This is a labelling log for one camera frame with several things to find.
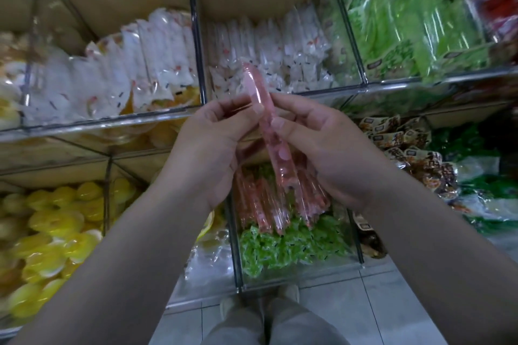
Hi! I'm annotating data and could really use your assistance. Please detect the pile of green bamboo packets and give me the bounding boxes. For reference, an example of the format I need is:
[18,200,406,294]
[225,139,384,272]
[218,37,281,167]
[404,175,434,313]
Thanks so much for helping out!
[433,122,518,237]

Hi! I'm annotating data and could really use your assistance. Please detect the light grey shorts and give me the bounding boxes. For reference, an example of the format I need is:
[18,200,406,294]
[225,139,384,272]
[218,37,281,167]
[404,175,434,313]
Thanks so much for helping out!
[202,296,349,345]

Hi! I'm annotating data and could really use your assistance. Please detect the long green vegetable packets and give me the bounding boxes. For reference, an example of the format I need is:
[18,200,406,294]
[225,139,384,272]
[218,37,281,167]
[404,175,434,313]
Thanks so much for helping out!
[328,0,495,83]

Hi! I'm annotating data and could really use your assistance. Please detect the single pink snack packet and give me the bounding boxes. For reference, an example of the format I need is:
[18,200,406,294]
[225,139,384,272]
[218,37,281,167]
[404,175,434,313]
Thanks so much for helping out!
[243,64,304,196]

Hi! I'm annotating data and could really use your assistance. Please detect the person's left hand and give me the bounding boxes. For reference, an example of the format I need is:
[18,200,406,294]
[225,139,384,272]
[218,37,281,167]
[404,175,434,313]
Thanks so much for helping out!
[158,94,268,211]

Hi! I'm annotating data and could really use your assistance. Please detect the pile of small green candies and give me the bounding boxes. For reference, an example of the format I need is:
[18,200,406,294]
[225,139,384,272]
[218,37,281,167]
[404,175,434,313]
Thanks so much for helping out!
[238,213,353,279]

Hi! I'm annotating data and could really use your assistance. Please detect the pile of pink jelly sticks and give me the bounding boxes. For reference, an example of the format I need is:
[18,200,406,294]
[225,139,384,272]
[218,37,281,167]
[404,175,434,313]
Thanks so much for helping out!
[233,158,333,235]

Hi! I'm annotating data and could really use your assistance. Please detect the person's right forearm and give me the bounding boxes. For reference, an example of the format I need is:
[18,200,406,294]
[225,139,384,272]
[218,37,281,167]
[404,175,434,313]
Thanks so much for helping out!
[356,171,518,345]

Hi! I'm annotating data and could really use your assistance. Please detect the pile of orange-lid jelly cups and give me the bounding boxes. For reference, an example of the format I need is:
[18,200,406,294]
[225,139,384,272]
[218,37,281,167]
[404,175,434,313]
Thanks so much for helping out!
[0,29,29,132]

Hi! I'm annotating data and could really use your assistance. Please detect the light shoe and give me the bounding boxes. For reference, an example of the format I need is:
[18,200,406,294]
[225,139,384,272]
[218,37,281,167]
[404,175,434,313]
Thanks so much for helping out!
[220,294,244,319]
[277,282,302,303]

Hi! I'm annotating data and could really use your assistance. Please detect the pile of white jelly sticks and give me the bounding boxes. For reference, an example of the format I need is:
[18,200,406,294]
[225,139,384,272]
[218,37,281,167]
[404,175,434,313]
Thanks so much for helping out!
[202,5,337,99]

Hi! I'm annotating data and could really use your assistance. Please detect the person's right hand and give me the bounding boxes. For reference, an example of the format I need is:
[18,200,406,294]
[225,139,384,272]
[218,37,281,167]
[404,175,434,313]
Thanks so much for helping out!
[269,92,393,212]

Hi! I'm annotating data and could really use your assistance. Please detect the pile of brown snack packets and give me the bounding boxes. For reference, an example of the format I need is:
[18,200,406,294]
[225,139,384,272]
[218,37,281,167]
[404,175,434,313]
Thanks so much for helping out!
[352,114,462,259]

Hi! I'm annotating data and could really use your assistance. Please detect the pile of yellow jelly cups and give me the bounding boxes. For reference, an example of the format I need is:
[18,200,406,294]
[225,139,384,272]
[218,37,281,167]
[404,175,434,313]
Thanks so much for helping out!
[0,179,139,326]

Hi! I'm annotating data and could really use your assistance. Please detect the person's left forearm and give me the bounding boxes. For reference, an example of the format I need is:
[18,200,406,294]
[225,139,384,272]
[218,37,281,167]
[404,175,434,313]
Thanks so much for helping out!
[12,179,220,345]

